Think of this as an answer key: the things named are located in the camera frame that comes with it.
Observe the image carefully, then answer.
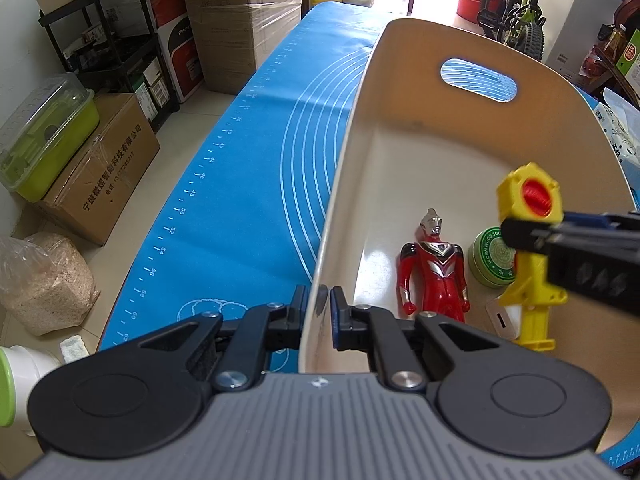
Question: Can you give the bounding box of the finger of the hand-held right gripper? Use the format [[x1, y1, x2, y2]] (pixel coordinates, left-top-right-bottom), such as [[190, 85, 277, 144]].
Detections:
[[561, 210, 640, 230], [501, 216, 640, 315]]

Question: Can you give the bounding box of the tissue pack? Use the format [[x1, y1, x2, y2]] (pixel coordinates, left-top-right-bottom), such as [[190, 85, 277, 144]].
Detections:
[[592, 87, 640, 171]]

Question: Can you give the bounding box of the green round tin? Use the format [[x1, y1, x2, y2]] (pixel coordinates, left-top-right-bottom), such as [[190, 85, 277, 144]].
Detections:
[[467, 227, 518, 288]]

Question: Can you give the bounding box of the bag of wood shavings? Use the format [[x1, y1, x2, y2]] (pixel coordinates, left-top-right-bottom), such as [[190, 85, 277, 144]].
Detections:
[[0, 232, 98, 338]]

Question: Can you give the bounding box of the green children's bicycle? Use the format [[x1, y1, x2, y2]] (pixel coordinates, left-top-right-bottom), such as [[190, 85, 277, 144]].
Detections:
[[475, 0, 566, 63]]

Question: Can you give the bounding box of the blue silicone baking mat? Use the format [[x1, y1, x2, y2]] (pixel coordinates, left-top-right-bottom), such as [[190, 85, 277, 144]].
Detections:
[[97, 1, 640, 476]]

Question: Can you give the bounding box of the beige plastic basket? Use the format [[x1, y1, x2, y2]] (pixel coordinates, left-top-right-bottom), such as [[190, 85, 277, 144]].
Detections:
[[297, 17, 640, 456]]

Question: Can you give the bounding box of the white container with green lid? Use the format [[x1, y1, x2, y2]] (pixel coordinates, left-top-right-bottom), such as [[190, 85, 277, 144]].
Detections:
[[0, 345, 63, 428]]

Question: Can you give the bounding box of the white wall charger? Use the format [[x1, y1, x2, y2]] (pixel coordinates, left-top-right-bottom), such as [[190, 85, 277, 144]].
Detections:
[[484, 296, 526, 343]]

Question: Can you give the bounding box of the green and white carton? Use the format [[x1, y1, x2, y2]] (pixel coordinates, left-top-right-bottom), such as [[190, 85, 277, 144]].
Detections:
[[615, 30, 640, 76]]

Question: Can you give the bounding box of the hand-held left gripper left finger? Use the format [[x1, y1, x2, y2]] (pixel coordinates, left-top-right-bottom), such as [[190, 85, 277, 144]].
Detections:
[[100, 285, 310, 394]]

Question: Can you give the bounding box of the black and red appliance box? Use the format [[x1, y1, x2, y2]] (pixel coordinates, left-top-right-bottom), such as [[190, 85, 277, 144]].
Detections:
[[157, 10, 204, 102]]

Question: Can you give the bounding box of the white chest freezer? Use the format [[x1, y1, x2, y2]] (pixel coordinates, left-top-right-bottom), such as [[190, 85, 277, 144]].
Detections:
[[542, 0, 631, 93]]

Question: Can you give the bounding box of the white sponge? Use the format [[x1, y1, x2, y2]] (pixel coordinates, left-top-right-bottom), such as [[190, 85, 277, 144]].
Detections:
[[60, 334, 91, 363]]

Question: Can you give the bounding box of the plastic wrapped cardboard box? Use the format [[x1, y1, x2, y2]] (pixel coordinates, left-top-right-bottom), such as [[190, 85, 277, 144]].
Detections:
[[197, 2, 303, 96]]

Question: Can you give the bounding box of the red hero action figure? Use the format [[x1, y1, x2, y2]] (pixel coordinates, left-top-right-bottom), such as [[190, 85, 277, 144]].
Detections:
[[397, 207, 472, 323]]

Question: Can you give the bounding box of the green box with clear lid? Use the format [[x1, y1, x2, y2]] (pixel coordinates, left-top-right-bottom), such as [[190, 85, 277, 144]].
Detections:
[[0, 72, 101, 203]]

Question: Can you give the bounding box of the black shelf cart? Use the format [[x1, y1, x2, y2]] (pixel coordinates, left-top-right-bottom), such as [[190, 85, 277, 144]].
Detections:
[[39, 0, 181, 131]]

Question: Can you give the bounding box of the taped cardboard box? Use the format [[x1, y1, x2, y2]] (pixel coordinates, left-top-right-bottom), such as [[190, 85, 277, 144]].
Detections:
[[40, 92, 161, 247]]

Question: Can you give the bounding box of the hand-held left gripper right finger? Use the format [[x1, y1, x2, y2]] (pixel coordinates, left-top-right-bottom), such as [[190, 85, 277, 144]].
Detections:
[[330, 285, 521, 394]]

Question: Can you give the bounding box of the brown leather bag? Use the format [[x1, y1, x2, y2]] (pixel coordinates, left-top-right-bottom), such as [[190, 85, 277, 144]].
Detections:
[[612, 0, 640, 31]]

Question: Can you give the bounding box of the yellow toy gun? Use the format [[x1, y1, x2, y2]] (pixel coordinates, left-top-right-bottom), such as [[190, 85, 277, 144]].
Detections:
[[495, 162, 568, 351]]

